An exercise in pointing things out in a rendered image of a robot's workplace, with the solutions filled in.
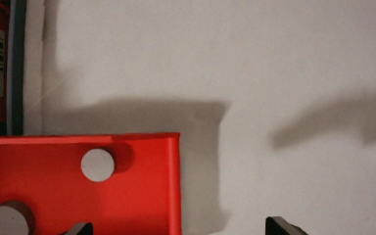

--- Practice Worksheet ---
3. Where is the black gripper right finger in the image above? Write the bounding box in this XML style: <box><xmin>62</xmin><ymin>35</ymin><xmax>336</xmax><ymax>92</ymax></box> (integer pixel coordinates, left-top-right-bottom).
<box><xmin>265</xmin><ymin>216</ymin><xmax>308</xmax><ymax>235</ymax></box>

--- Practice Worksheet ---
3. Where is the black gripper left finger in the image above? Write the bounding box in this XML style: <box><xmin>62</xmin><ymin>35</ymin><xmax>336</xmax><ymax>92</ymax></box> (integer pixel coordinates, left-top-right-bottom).
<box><xmin>59</xmin><ymin>222</ymin><xmax>94</xmax><ymax>235</ymax></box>

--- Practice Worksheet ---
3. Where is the grey metal shelf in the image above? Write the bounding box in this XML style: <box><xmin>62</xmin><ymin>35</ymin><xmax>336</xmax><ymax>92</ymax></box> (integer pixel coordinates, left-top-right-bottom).
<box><xmin>0</xmin><ymin>0</ymin><xmax>26</xmax><ymax>136</ymax></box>

